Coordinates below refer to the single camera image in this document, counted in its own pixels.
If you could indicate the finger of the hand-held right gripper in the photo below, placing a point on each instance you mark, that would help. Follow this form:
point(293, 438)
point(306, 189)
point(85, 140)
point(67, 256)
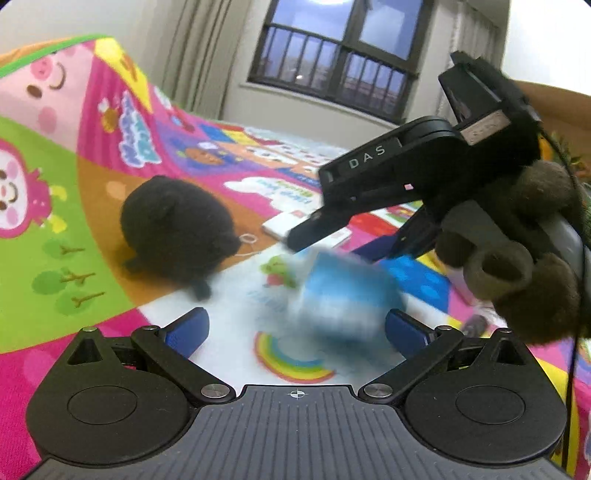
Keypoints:
point(318, 230)
point(411, 235)

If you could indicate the beige curtain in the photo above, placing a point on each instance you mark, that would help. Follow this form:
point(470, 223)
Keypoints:
point(207, 50)
point(475, 32)

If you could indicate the colourful printed play mat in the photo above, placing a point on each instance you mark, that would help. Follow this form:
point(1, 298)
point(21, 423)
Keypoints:
point(92, 184)

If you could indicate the person's right hand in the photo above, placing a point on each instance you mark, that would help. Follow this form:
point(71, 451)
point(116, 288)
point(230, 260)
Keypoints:
point(531, 286)

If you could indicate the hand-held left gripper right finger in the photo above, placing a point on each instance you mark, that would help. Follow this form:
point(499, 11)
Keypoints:
point(408, 334)

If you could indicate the brown cardboard box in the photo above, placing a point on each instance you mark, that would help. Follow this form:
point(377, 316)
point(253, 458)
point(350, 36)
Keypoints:
point(563, 110)

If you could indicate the small white box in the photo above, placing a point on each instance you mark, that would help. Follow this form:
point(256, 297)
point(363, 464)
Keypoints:
point(279, 226)

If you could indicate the dark framed window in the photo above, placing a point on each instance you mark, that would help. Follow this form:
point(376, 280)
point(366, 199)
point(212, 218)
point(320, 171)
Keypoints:
point(348, 41)

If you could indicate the blue tissue pack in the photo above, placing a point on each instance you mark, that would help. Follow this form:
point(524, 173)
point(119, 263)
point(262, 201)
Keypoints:
point(341, 295)

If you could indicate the black plush toy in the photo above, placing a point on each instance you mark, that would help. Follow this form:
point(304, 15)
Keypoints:
point(175, 230)

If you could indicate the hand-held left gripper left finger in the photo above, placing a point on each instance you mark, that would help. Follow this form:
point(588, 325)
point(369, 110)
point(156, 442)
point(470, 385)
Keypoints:
point(184, 331)

